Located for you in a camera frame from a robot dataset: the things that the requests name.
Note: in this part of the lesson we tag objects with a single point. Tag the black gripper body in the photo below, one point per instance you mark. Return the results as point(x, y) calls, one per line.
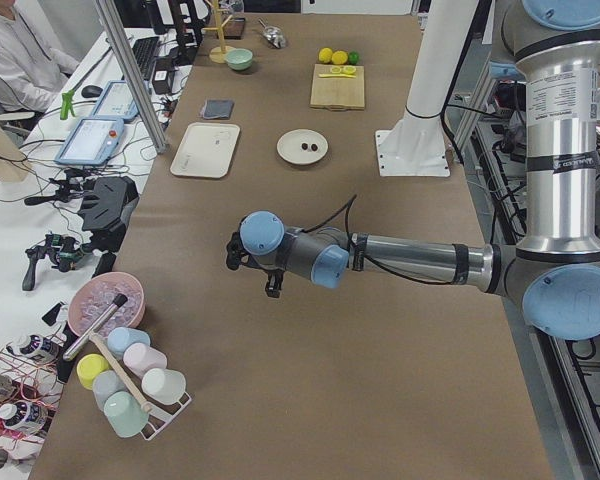
point(271, 287)

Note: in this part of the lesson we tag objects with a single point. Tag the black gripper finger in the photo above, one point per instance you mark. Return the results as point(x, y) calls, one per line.
point(273, 286)

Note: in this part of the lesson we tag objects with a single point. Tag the cream round plate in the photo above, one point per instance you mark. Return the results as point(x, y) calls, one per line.
point(289, 147)

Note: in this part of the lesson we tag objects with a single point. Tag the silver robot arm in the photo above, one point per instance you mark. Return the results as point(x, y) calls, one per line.
point(553, 272)

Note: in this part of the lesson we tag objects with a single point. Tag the cream rectangular rabbit tray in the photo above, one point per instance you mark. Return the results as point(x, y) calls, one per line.
point(206, 150)

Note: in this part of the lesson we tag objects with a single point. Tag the pink cup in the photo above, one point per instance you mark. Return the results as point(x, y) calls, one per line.
point(139, 358)

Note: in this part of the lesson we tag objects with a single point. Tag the white cup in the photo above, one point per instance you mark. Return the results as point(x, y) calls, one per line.
point(166, 386)

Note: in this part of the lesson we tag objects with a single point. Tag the blue cup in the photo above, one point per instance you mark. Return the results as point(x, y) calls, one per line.
point(121, 338)

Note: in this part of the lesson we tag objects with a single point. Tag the grey folded cloth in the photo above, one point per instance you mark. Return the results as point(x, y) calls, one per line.
point(214, 109)

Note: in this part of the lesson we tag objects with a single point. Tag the pink bowl with ice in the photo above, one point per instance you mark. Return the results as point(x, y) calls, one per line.
point(95, 296)

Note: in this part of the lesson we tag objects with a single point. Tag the steel muddler in bowl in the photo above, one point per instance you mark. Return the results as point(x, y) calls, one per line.
point(71, 352)

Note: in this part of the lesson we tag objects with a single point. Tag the white cup rack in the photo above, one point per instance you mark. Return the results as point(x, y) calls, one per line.
point(161, 416)

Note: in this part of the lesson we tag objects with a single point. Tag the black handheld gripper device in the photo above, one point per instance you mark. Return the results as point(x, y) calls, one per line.
point(64, 252)

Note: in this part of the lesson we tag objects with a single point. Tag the grey cup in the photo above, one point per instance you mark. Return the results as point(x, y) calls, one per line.
point(105, 385)

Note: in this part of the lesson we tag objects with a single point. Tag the bamboo cutting board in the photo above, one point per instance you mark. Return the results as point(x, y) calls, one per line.
point(338, 93)

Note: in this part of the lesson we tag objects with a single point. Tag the yellow cup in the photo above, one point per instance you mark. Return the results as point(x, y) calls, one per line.
point(89, 367)

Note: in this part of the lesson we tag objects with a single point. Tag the mint green cup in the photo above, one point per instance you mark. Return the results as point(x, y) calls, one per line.
point(125, 414)

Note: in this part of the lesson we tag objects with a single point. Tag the teach pendant front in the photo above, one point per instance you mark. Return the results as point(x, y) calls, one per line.
point(91, 142)

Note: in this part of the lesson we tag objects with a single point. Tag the teach pendant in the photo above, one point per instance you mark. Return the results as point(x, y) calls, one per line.
point(91, 142)
point(116, 100)

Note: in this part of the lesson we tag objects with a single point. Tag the yellow plastic knife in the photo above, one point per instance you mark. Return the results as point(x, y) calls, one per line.
point(337, 75)

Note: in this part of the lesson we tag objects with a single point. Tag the mint green bowl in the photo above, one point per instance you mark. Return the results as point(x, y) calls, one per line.
point(239, 59)

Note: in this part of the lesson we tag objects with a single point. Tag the teach pendant rear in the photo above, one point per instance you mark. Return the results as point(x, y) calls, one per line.
point(116, 100)

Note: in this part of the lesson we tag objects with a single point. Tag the wooden mug tree stand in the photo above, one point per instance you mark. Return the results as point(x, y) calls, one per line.
point(218, 53)

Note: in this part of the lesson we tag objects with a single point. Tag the yellow lemon lower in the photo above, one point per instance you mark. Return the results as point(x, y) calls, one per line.
point(325, 55)

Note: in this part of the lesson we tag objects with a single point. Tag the yellow lemon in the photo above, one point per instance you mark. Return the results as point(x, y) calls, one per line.
point(339, 57)
point(325, 55)

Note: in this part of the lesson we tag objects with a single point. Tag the yellow lemon upper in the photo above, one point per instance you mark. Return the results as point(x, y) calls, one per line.
point(339, 57)

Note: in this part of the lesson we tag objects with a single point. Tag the steel ice scoop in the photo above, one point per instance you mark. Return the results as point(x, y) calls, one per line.
point(273, 34)

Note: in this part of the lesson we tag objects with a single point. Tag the green lime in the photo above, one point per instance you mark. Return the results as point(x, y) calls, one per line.
point(353, 58)

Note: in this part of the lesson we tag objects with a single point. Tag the black computer mouse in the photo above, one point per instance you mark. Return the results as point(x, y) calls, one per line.
point(91, 91)

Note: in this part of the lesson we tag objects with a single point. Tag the black keyboard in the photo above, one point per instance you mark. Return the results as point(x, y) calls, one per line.
point(144, 51)

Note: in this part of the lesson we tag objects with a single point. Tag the green clamp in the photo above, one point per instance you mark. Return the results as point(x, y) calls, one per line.
point(67, 108)

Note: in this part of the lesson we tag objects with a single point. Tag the seated person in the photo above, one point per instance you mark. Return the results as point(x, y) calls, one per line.
point(32, 71)

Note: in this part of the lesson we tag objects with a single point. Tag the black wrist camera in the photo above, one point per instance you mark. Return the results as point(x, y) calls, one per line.
point(234, 252)

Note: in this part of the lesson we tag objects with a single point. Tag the black stand mount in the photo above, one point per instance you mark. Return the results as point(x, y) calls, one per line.
point(106, 210)

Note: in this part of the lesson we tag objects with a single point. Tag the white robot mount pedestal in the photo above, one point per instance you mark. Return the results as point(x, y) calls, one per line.
point(415, 146)

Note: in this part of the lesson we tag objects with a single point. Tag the aluminium frame post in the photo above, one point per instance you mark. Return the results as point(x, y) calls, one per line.
point(117, 36)

